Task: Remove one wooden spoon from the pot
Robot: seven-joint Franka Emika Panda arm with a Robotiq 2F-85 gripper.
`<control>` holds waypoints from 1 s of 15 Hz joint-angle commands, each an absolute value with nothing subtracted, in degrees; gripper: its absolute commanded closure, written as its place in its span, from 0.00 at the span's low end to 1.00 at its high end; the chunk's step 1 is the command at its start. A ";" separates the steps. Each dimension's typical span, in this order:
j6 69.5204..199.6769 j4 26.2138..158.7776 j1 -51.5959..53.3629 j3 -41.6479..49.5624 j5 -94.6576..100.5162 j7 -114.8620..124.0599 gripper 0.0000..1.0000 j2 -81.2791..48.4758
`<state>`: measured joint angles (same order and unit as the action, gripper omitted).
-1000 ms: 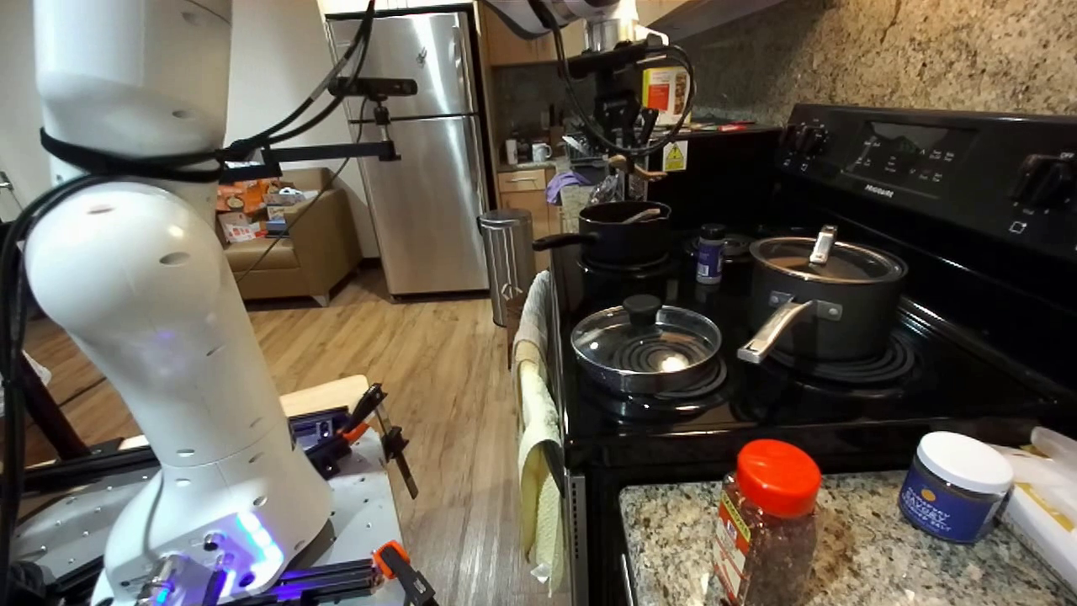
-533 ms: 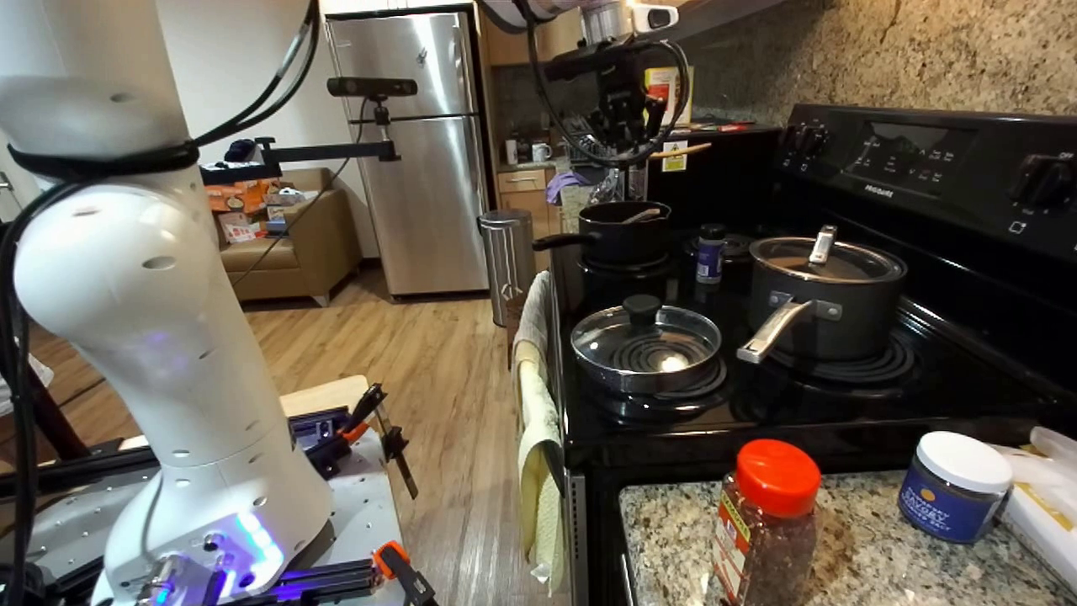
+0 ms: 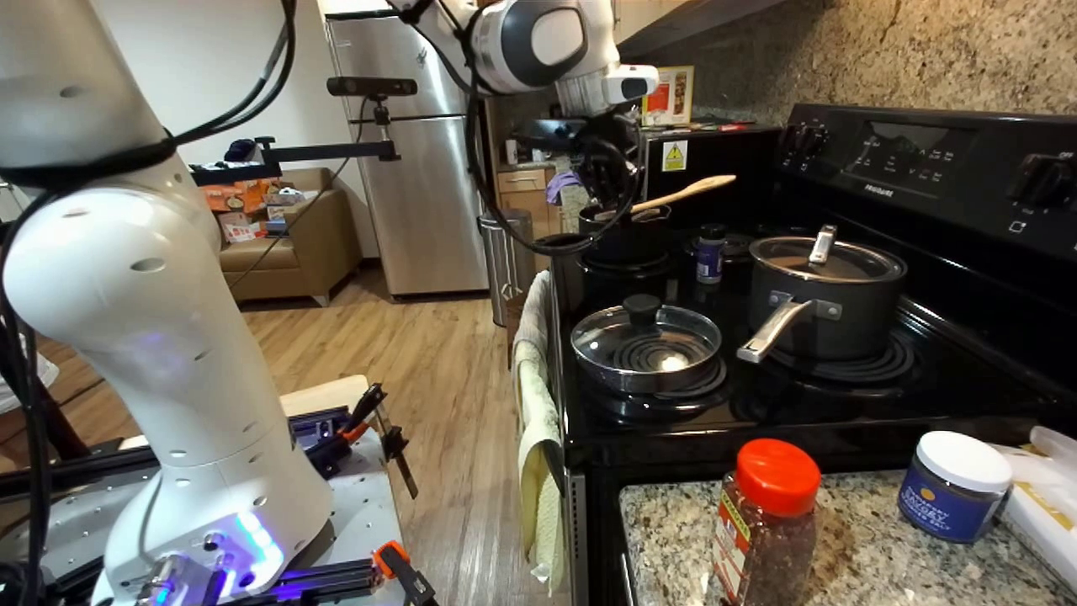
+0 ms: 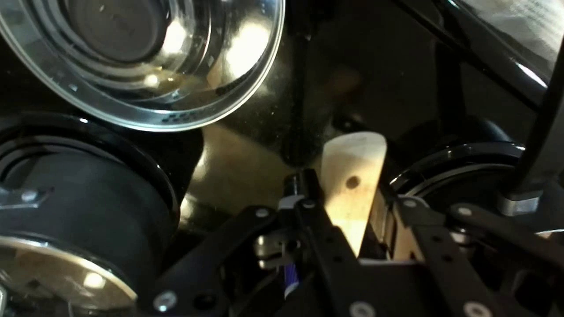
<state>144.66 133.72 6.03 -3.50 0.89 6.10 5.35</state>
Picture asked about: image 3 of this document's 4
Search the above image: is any black electric stove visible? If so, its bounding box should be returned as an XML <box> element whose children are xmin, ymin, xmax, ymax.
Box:
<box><xmin>560</xmin><ymin>100</ymin><xmax>1077</xmax><ymax>606</ymax></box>

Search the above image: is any light wooden wall cabinet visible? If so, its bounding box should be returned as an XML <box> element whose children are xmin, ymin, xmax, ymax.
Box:
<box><xmin>613</xmin><ymin>0</ymin><xmax>689</xmax><ymax>46</ymax></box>

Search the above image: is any wooden spoon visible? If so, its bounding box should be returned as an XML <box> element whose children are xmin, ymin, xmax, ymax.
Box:
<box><xmin>621</xmin><ymin>173</ymin><xmax>740</xmax><ymax>220</ymax></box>

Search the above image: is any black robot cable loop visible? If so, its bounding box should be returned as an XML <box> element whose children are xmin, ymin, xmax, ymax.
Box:
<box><xmin>385</xmin><ymin>0</ymin><xmax>593</xmax><ymax>259</ymax></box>

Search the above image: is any black countertop appliance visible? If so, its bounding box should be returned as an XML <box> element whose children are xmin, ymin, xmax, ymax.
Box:
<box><xmin>635</xmin><ymin>126</ymin><xmax>788</xmax><ymax>232</ymax></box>

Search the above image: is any glass pot lid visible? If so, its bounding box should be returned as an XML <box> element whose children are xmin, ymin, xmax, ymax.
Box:
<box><xmin>748</xmin><ymin>222</ymin><xmax>912</xmax><ymax>285</ymax></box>

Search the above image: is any orange and black clamp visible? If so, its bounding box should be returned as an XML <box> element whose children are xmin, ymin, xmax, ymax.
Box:
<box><xmin>300</xmin><ymin>382</ymin><xmax>424</xmax><ymax>502</ymax></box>
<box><xmin>256</xmin><ymin>539</ymin><xmax>441</xmax><ymax>606</ymax></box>

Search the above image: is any black camera mounting bar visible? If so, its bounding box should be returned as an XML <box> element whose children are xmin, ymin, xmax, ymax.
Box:
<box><xmin>187</xmin><ymin>98</ymin><xmax>404</xmax><ymax>190</ymax></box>

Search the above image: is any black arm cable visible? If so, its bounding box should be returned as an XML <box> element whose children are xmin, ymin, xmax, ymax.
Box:
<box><xmin>0</xmin><ymin>0</ymin><xmax>300</xmax><ymax>197</ymax></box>

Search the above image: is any brown sofa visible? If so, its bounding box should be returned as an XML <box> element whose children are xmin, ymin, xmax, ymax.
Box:
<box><xmin>198</xmin><ymin>166</ymin><xmax>363</xmax><ymax>311</ymax></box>

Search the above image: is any grey metal rack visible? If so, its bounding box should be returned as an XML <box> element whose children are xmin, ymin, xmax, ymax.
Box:
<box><xmin>482</xmin><ymin>212</ymin><xmax>537</xmax><ymax>331</ymax></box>

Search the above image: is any white plastic packaging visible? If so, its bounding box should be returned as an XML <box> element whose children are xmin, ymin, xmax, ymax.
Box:
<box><xmin>993</xmin><ymin>421</ymin><xmax>1077</xmax><ymax>594</ymax></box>

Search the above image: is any blue jar with white lid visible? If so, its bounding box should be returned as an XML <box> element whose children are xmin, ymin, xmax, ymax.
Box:
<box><xmin>896</xmin><ymin>427</ymin><xmax>1015</xmax><ymax>548</ymax></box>

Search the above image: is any robot base mounting table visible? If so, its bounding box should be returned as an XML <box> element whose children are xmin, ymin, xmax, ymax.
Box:
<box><xmin>0</xmin><ymin>375</ymin><xmax>407</xmax><ymax>606</ymax></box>

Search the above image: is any glass lid with black knob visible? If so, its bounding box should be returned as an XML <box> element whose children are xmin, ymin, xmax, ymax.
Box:
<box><xmin>566</xmin><ymin>294</ymin><xmax>728</xmax><ymax>396</ymax></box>

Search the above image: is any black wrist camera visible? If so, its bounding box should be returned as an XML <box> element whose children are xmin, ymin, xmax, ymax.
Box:
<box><xmin>507</xmin><ymin>116</ymin><xmax>587</xmax><ymax>147</ymax></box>

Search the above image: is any spice jar with red lid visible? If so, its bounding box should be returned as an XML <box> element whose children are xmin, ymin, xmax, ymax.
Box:
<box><xmin>710</xmin><ymin>433</ymin><xmax>824</xmax><ymax>606</ymax></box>

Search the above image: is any black stereo camera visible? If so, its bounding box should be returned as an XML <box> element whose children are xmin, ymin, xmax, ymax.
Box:
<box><xmin>325</xmin><ymin>73</ymin><xmax>422</xmax><ymax>100</ymax></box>

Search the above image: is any red and yellow box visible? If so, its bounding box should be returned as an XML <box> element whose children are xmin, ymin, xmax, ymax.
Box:
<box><xmin>639</xmin><ymin>65</ymin><xmax>698</xmax><ymax>131</ymax></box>

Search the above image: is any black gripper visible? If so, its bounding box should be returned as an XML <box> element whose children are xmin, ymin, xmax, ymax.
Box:
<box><xmin>561</xmin><ymin>109</ymin><xmax>645</xmax><ymax>229</ymax></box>

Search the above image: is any orange bag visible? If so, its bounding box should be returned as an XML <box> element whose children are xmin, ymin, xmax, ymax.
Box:
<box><xmin>198</xmin><ymin>179</ymin><xmax>279</xmax><ymax>222</ymax></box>

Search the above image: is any small dark spice bottle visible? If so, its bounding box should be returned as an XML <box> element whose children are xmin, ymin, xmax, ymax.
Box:
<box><xmin>689</xmin><ymin>222</ymin><xmax>729</xmax><ymax>285</ymax></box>

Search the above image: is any pale yellow dish towel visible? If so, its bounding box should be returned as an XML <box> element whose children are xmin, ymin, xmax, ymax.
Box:
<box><xmin>507</xmin><ymin>265</ymin><xmax>573</xmax><ymax>601</ymax></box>

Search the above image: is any stainless steel refrigerator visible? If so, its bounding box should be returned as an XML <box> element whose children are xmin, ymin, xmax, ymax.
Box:
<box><xmin>323</xmin><ymin>11</ymin><xmax>498</xmax><ymax>301</ymax></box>

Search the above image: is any dark pot with steel handle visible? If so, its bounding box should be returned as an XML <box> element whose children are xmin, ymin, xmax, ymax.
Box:
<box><xmin>732</xmin><ymin>222</ymin><xmax>912</xmax><ymax>372</ymax></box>

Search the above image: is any black cable bundle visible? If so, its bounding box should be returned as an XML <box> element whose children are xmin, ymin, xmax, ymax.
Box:
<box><xmin>0</xmin><ymin>318</ymin><xmax>62</xmax><ymax>606</ymax></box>

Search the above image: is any black pot holding spoons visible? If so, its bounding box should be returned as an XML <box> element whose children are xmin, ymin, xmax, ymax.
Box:
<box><xmin>535</xmin><ymin>204</ymin><xmax>676</xmax><ymax>285</ymax></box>

